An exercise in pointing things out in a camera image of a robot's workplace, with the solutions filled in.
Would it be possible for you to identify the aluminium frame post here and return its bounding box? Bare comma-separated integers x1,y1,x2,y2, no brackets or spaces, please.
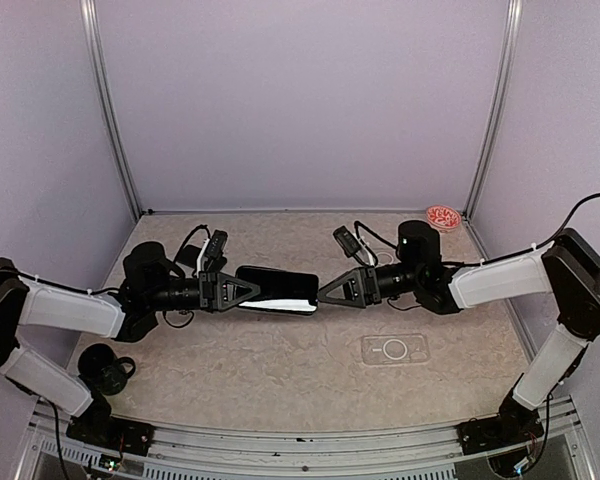
79,0,143,222
464,0,523,222

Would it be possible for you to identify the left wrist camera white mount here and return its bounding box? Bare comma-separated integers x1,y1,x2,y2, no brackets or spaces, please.
198,230,228,267

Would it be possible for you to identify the clear magsafe phone case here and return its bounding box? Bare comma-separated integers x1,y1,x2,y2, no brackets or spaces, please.
361,334,431,366
366,248,396,267

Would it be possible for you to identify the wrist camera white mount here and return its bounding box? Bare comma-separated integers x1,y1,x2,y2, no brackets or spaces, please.
198,230,228,267
332,226,378,267

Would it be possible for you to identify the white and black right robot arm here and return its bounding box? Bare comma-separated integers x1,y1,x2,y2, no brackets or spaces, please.
317,220,600,444

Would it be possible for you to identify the red patterned small bowl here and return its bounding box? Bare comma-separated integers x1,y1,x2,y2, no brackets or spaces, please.
425,205,462,233

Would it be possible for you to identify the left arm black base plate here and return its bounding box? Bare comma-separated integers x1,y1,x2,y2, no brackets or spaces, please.
66,417,156,457

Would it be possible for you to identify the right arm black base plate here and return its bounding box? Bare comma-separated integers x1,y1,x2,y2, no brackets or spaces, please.
456,414,544,455

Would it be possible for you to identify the left aluminium frame post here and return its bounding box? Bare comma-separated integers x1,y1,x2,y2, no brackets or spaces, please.
79,0,143,222

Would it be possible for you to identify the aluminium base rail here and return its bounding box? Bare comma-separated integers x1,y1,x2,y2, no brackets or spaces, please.
7,397,599,479

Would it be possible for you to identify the black smartphone with teal edge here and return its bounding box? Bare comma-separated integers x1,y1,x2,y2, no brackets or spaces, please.
236,265,319,316

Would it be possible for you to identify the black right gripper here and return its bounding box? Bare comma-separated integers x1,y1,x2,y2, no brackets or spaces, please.
316,261,423,307

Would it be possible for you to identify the right aluminium frame post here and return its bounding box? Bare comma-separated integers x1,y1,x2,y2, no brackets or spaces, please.
464,0,523,222

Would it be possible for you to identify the black phone with purple edge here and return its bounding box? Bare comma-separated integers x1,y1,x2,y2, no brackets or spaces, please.
175,245,227,272

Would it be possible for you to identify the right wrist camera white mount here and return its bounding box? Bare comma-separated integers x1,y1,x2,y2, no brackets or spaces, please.
332,226,378,267

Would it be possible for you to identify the black mug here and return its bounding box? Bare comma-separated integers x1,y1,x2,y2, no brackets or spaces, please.
77,343,136,396

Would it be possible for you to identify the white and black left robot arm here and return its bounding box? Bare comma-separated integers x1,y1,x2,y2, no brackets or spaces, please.
0,241,261,445

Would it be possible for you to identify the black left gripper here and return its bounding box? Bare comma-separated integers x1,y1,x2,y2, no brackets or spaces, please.
146,269,261,313

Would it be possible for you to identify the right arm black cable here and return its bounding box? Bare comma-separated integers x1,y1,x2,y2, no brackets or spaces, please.
352,192,600,321

